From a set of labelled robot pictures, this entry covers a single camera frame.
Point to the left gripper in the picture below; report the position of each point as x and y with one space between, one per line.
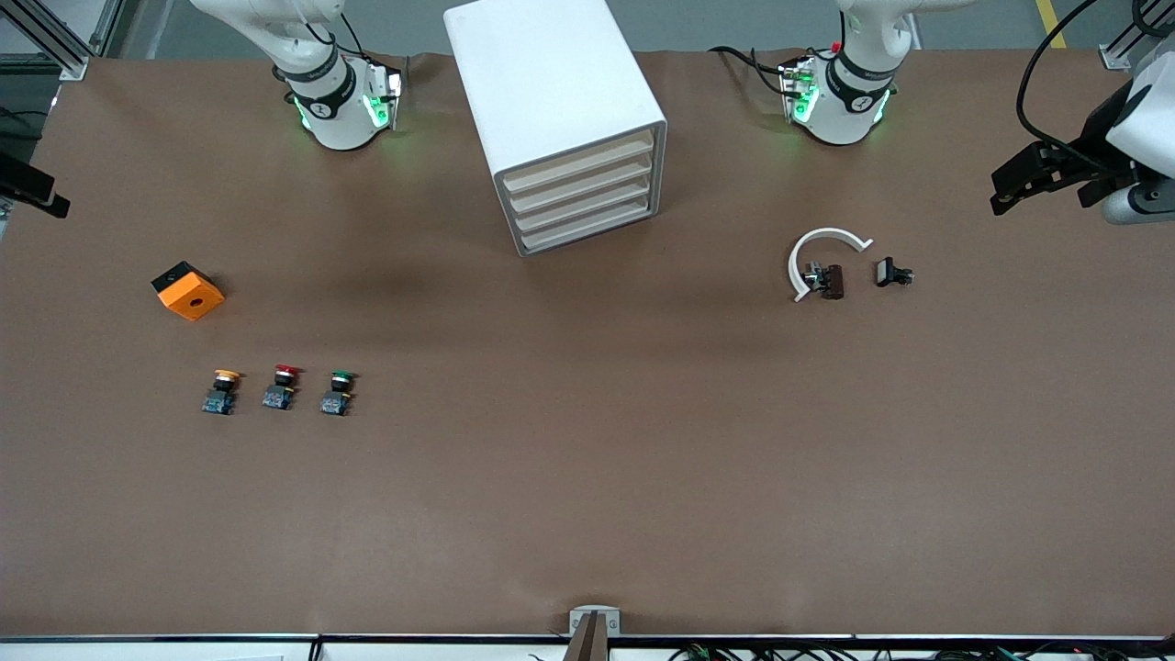
1099 138

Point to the green push button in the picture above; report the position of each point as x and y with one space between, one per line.
338 397

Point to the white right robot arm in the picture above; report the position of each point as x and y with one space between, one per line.
340 119

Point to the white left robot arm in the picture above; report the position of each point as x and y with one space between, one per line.
840 119

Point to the yellow push button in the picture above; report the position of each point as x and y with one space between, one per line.
220 395

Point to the red push button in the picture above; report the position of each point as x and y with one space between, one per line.
280 393

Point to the orange and black box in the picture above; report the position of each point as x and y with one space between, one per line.
191 296

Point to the aluminium frame profile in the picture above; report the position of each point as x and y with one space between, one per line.
55 37
1124 50

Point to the small black switch component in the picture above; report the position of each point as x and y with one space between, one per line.
889 272

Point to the dark brown switch component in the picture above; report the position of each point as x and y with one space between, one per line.
831 281

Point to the white table edge rail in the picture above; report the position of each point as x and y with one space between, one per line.
184 647

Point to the grey metal bracket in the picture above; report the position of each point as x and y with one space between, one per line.
595 613

